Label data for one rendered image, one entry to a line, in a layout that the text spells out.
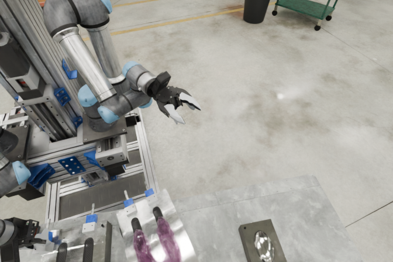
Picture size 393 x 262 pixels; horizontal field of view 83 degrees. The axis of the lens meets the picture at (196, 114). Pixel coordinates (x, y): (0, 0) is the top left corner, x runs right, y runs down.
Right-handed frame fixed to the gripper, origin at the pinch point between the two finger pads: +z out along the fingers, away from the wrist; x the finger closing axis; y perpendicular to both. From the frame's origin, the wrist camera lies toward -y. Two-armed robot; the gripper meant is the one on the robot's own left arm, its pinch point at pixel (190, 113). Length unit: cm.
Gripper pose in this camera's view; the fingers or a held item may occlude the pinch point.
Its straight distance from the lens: 69.5
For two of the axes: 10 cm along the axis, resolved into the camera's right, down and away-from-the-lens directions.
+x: -7.1, 6.1, -3.5
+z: 7.0, 5.4, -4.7
